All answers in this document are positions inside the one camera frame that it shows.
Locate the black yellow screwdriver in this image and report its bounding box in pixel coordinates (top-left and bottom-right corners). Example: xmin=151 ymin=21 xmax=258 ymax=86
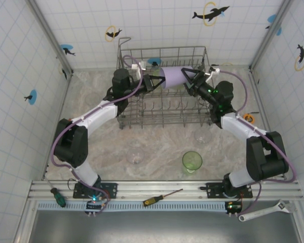
xmin=142 ymin=188 xmax=184 ymax=207

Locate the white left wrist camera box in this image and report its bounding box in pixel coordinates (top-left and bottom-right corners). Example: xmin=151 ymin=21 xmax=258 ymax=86
xmin=131 ymin=61 xmax=147 ymax=79

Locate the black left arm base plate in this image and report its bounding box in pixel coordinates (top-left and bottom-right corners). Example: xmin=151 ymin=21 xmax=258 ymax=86
xmin=73 ymin=182 xmax=118 ymax=199

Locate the aluminium frame post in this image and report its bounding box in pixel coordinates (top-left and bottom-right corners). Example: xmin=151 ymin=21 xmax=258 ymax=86
xmin=248 ymin=0 xmax=294 ymax=70
xmin=26 ymin=0 xmax=74 ymax=76

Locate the green handled screwdriver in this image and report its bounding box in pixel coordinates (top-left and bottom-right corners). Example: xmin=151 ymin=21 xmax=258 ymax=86
xmin=46 ymin=179 xmax=67 ymax=208

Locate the silver adjustable wrench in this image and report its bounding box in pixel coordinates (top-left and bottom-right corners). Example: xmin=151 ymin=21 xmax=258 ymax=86
xmin=238 ymin=199 xmax=294 ymax=223

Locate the slotted pale blue cable duct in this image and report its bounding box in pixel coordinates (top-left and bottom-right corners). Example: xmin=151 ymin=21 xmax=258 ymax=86
xmin=37 ymin=201 xmax=227 ymax=212

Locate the large dolphin yellow ring sticker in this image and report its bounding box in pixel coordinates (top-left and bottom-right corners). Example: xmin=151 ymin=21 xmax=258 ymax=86
xmin=192 ymin=2 xmax=231 ymax=27

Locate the purple plastic cup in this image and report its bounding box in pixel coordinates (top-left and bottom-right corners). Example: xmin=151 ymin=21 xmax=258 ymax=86
xmin=159 ymin=66 xmax=191 ymax=90

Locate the black seal yellow ring sticker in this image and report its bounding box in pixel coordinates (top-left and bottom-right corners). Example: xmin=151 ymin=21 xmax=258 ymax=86
xmin=58 ymin=62 xmax=68 ymax=80
xmin=294 ymin=44 xmax=304 ymax=72

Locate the small dolphin yellow ring sticker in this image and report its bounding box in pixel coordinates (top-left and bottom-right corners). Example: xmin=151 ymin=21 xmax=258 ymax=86
xmin=105 ymin=25 xmax=123 ymax=42

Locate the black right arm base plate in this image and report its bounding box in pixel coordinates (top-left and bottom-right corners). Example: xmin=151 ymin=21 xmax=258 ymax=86
xmin=206 ymin=182 xmax=254 ymax=199

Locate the clear plastic cup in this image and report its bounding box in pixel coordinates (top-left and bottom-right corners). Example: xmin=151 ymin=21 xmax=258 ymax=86
xmin=126 ymin=138 xmax=145 ymax=165
xmin=194 ymin=129 xmax=212 ymax=144

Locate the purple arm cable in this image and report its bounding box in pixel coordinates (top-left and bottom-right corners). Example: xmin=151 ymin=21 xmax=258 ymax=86
xmin=51 ymin=55 xmax=145 ymax=216
xmin=217 ymin=70 xmax=297 ymax=216

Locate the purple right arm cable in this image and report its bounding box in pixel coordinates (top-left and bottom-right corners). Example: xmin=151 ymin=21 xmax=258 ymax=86
xmin=217 ymin=70 xmax=297 ymax=216

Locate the steel sheet panel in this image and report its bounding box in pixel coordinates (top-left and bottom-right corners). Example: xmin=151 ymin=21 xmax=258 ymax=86
xmin=27 ymin=210 xmax=302 ymax=243

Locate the grey wire dish rack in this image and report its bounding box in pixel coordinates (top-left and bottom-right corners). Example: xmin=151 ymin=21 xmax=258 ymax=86
xmin=116 ymin=37 xmax=215 ymax=130

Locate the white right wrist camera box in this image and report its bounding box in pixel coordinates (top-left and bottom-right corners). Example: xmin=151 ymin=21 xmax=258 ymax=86
xmin=208 ymin=66 xmax=221 ymax=78

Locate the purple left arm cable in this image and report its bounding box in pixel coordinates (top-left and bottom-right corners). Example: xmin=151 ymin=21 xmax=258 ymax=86
xmin=51 ymin=55 xmax=145 ymax=216

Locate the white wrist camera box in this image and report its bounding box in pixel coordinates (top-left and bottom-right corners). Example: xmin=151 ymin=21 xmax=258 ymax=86
xmin=208 ymin=66 xmax=221 ymax=78
xmin=131 ymin=61 xmax=147 ymax=79

